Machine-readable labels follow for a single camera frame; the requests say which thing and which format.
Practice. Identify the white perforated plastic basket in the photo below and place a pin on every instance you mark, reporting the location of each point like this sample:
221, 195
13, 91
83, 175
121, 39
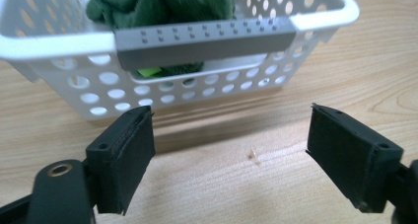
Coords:
210, 46

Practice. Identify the bright green item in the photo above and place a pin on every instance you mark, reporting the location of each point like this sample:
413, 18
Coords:
148, 72

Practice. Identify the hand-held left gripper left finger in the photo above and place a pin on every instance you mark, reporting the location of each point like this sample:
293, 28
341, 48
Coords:
120, 161

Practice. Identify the dark green cloth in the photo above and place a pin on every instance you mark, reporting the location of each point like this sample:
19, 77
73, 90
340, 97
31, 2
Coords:
157, 5

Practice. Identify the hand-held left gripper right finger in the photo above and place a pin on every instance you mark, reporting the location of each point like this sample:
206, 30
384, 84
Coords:
348, 158

